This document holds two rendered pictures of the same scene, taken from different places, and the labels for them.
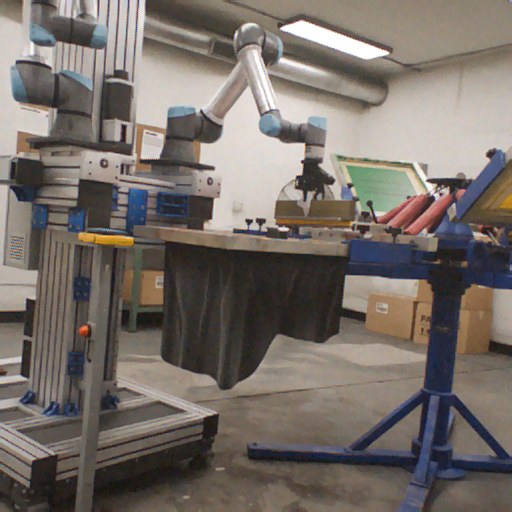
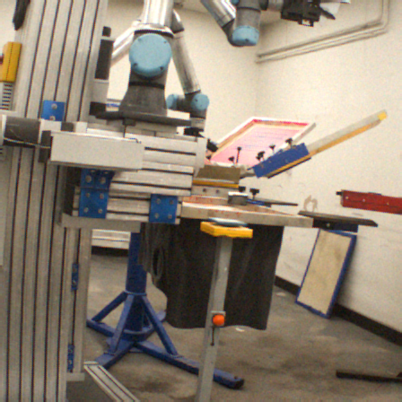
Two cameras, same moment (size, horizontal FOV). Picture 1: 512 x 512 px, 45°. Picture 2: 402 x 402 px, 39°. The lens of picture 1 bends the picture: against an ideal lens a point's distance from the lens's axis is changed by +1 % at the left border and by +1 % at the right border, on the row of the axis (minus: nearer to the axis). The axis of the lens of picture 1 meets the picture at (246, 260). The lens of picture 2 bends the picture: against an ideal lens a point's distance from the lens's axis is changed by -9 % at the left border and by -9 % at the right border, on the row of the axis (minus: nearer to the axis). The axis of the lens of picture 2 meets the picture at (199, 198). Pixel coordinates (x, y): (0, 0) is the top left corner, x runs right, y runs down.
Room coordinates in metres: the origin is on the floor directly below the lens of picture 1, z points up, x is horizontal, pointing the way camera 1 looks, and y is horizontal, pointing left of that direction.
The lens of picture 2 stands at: (1.40, 2.30, 1.13)
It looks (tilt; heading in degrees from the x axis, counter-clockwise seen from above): 3 degrees down; 288
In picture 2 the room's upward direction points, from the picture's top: 7 degrees clockwise
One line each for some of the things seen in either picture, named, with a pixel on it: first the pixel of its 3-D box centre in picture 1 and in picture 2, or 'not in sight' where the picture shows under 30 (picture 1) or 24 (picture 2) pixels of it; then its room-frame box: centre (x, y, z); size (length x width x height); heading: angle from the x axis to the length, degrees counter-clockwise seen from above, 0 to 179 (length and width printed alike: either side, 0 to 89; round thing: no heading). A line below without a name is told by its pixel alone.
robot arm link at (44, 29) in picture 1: (49, 26); (245, 28); (1.86, 0.65, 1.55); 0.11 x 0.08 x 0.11; 113
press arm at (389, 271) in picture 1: (354, 269); not in sight; (2.41, -0.43, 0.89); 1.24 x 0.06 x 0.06; 127
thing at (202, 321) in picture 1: (195, 309); (222, 276); (1.97, 0.15, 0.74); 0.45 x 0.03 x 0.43; 37
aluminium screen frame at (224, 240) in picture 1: (271, 242); (205, 205); (2.15, -0.08, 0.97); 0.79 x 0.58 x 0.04; 127
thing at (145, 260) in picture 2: not in sight; (160, 249); (2.26, 0.07, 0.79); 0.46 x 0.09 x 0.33; 127
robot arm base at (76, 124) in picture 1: (72, 127); (144, 100); (2.15, 0.65, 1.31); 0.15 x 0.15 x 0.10
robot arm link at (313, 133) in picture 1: (315, 132); (198, 106); (2.28, -0.21, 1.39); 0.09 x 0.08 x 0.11; 52
